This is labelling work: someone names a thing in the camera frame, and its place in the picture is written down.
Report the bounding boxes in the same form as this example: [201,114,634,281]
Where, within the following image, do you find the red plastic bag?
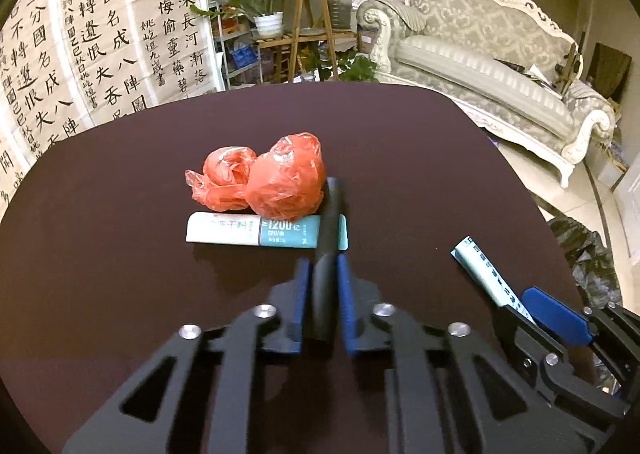
[244,133,327,223]
[185,147,260,213]

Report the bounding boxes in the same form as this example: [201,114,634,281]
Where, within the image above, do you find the small green floor plant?
[336,54,381,83]

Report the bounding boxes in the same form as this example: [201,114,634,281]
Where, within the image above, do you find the cardboard box with papers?
[597,141,632,176]

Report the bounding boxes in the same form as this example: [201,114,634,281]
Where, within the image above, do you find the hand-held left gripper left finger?
[62,258,311,454]

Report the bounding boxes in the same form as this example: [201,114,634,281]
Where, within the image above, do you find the dark framed panel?
[587,42,632,103]

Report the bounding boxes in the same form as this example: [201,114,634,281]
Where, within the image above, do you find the metal shelf rack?
[212,19,262,91]

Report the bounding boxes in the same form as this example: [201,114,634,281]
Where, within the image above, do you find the calligraphy paper sheet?
[0,0,97,216]
[55,0,212,131]

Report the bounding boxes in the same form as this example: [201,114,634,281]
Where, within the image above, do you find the blue plastic crate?
[230,47,261,70]

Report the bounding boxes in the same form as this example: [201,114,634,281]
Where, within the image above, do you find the dark brown tablecloth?
[0,82,601,454]

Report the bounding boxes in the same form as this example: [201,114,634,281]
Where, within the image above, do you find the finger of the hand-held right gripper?
[492,304,572,392]
[521,287,625,350]

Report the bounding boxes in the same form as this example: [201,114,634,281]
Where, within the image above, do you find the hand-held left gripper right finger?
[336,255,591,454]

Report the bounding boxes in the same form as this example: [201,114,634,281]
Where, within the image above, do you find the brown wooden frame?
[560,42,586,96]

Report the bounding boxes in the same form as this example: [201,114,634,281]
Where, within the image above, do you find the black cylindrical tube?
[311,177,346,342]

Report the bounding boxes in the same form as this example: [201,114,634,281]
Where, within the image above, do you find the teal and white carton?
[451,235,537,326]
[186,213,348,251]

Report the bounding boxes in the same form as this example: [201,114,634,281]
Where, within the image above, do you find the cream ornate sofa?
[357,0,619,188]

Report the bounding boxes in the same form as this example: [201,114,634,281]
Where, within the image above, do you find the wooden plant stand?
[252,0,362,85]

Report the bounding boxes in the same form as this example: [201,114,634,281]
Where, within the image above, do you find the black trash bag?
[547,217,626,385]

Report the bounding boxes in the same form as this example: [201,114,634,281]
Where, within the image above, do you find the papers on sofa seat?
[495,59,562,91]

